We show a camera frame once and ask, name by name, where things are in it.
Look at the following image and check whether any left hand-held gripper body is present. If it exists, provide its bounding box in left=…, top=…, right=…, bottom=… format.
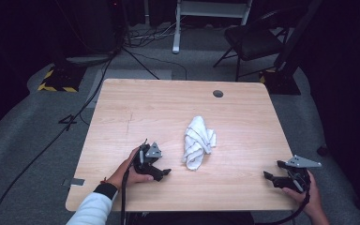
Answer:
left=133, top=139, right=163, bottom=175

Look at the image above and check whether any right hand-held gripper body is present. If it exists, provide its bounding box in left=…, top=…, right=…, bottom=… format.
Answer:
left=280, top=155, right=323, bottom=193

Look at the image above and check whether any white towel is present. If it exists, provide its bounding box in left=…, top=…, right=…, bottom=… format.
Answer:
left=181, top=115, right=218, bottom=172

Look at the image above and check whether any person's left hand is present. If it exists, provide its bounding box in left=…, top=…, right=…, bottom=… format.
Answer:
left=106, top=147, right=155, bottom=190

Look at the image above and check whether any person's right hand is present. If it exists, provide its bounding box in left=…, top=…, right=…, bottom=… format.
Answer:
left=282, top=171, right=326, bottom=218

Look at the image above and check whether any small black round object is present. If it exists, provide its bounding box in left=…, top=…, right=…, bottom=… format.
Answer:
left=316, top=144, right=329, bottom=157

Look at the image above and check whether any person's dark lap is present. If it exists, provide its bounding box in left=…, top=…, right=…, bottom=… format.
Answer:
left=126, top=211, right=257, bottom=225

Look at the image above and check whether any grey tape piece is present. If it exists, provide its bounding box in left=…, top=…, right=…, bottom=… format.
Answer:
left=63, top=177, right=86, bottom=188

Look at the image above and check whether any black yellow striped stand base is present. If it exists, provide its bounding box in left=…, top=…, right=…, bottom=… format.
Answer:
left=259, top=68, right=302, bottom=96
left=37, top=64, right=87, bottom=93

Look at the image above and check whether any black folding chair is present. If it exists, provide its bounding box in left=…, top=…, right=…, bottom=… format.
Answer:
left=213, top=8, right=290, bottom=83

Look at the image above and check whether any black slanted stand pole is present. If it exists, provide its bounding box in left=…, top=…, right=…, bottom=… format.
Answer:
left=275, top=0, right=323, bottom=73

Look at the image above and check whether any large black box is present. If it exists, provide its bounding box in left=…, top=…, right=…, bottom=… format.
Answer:
left=57, top=0, right=128, bottom=60

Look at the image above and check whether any right hand-held gripper cable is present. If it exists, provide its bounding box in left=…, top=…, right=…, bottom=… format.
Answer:
left=255, top=190, right=312, bottom=225

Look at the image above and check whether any hand-held gripper cable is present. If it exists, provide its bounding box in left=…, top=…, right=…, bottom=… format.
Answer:
left=120, top=154, right=140, bottom=225
left=255, top=190, right=312, bottom=225

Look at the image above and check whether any left hand-held gripper cable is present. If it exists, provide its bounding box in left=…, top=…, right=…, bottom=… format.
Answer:
left=120, top=154, right=140, bottom=225

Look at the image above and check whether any thin straight black floor cable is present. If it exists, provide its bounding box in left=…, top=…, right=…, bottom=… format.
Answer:
left=121, top=46, right=160, bottom=81

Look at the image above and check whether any long black floor cable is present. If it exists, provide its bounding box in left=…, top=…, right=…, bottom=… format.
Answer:
left=0, top=55, right=115, bottom=225

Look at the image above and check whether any thin curved black floor cable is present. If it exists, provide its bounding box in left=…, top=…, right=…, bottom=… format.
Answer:
left=130, top=51, right=188, bottom=81

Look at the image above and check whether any tangle of floor cables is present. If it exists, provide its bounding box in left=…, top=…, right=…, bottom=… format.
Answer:
left=125, top=15, right=186, bottom=49

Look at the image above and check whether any white desk frame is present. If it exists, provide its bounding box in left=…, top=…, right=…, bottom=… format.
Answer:
left=172, top=0, right=253, bottom=54

